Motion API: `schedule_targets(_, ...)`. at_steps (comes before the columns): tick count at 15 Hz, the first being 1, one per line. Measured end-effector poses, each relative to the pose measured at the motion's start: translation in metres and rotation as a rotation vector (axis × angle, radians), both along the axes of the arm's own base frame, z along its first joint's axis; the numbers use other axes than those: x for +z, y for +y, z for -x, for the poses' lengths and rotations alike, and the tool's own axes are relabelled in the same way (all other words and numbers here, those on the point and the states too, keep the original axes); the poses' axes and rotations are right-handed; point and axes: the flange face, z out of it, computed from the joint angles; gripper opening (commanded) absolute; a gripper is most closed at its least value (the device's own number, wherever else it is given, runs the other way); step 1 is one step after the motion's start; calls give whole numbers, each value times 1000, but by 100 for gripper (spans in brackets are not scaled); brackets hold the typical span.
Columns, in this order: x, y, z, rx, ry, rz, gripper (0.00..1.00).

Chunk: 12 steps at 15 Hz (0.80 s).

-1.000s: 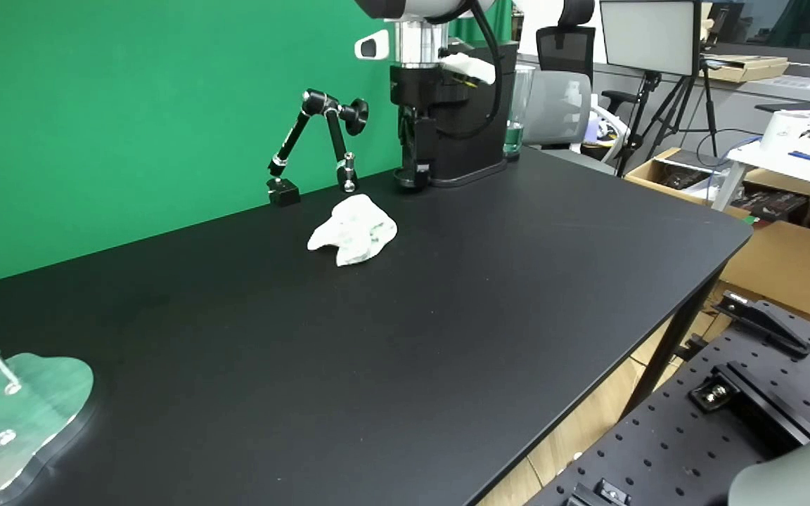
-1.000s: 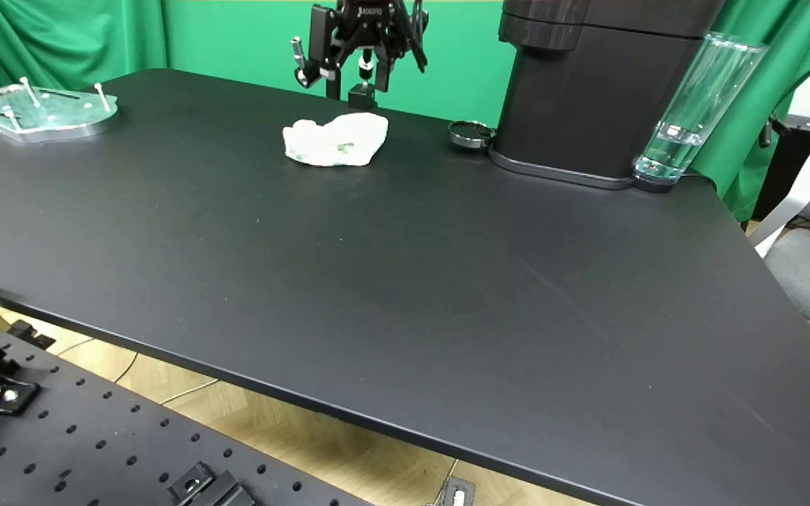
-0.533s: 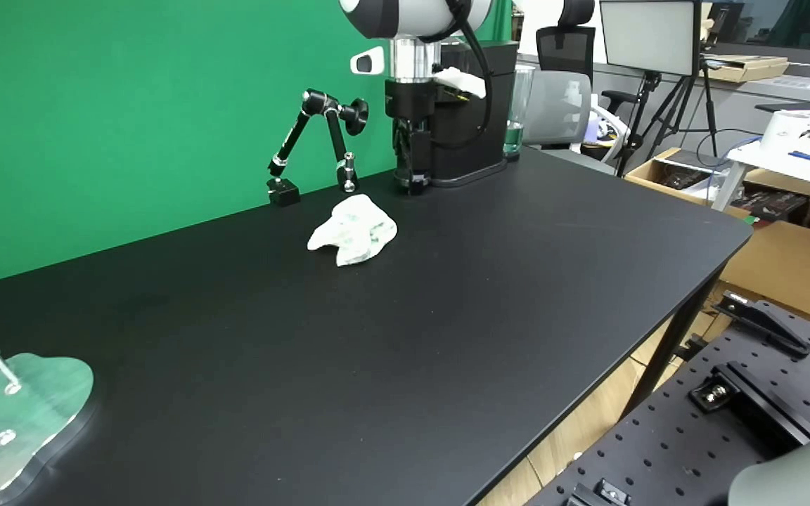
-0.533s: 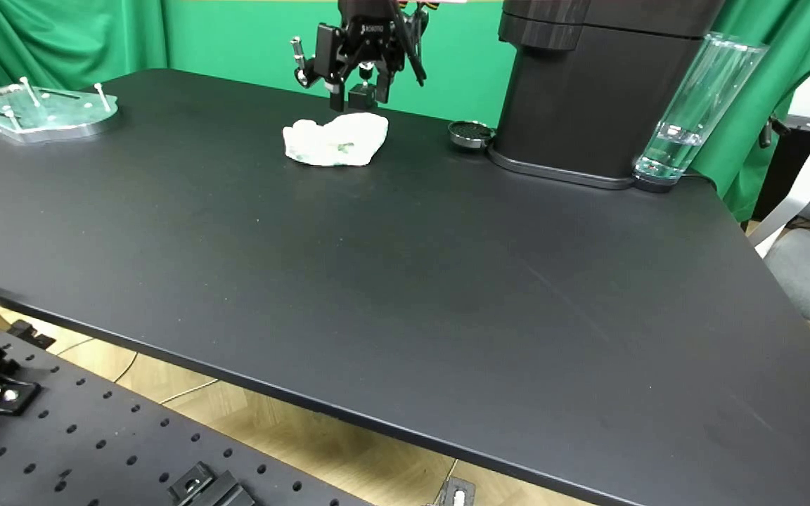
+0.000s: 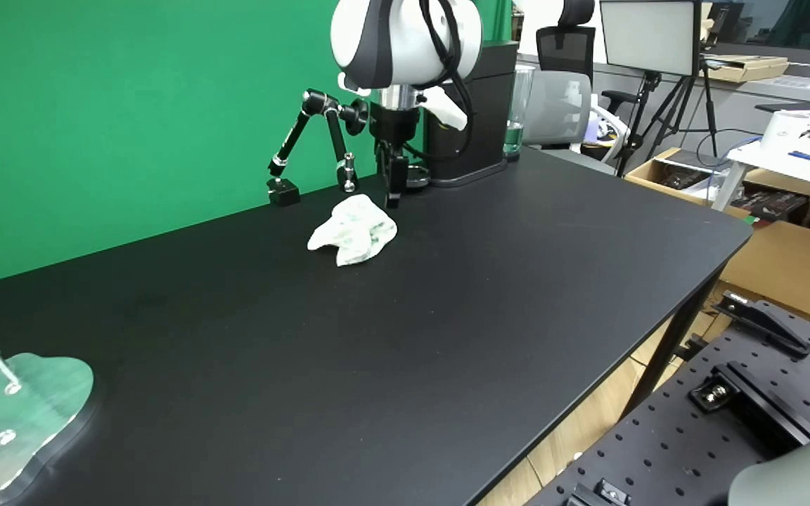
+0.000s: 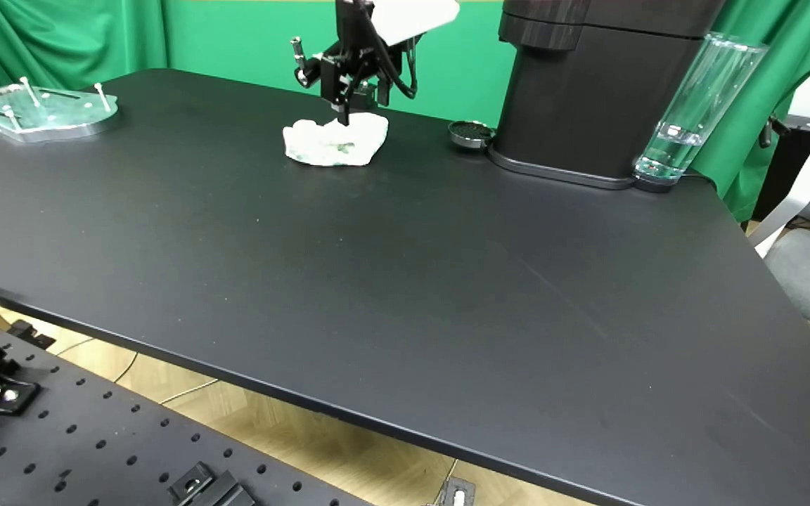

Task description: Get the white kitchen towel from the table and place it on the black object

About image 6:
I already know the small round black knob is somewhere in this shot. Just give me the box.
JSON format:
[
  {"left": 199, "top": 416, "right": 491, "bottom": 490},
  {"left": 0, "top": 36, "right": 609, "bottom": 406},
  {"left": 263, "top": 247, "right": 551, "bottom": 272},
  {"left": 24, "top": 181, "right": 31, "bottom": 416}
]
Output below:
[{"left": 446, "top": 119, "right": 494, "bottom": 156}]

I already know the black coffee machine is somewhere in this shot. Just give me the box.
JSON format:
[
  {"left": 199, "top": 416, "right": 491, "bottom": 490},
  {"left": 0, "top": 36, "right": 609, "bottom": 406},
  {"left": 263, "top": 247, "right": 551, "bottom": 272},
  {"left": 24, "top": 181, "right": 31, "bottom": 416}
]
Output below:
[{"left": 485, "top": 0, "right": 729, "bottom": 195}]

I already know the black cable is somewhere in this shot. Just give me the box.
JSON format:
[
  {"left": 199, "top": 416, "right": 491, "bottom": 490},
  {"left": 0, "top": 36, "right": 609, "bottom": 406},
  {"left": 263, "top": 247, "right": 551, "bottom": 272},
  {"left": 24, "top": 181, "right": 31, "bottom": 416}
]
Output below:
[{"left": 387, "top": 40, "right": 421, "bottom": 104}]

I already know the floor outlet plate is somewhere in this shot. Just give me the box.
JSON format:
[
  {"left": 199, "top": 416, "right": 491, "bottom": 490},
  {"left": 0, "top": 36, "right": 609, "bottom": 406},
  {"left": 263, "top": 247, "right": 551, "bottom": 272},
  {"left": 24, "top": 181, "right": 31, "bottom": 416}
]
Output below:
[{"left": 438, "top": 479, "right": 474, "bottom": 506}]

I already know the clear hexagonal plate with pegs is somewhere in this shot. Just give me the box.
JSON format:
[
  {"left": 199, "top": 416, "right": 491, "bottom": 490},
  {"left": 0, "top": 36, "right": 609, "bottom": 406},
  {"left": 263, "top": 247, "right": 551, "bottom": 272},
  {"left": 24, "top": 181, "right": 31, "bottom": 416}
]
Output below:
[{"left": 0, "top": 73, "right": 124, "bottom": 142}]

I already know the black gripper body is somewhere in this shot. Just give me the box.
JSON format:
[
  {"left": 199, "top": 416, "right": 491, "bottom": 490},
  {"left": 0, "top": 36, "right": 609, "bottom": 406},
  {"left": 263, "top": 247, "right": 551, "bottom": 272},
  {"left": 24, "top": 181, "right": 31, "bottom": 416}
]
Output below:
[{"left": 318, "top": 0, "right": 400, "bottom": 98}]

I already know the white kitchen towel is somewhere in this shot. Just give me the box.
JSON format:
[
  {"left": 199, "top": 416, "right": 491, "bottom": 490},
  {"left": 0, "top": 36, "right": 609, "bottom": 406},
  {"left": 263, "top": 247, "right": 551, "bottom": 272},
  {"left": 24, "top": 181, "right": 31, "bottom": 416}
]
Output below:
[{"left": 279, "top": 109, "right": 394, "bottom": 171}]

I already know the black clamp block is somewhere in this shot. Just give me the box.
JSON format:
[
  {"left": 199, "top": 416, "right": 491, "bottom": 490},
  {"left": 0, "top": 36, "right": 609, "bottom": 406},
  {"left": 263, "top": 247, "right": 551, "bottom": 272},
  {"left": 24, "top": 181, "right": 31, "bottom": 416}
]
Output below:
[{"left": 166, "top": 459, "right": 262, "bottom": 506}]

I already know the black perforated breadboard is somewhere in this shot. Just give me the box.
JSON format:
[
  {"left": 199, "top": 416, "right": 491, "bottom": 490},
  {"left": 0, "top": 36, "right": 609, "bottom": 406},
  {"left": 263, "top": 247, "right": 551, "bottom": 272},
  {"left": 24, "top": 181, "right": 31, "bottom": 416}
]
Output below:
[{"left": 0, "top": 267, "right": 370, "bottom": 506}]

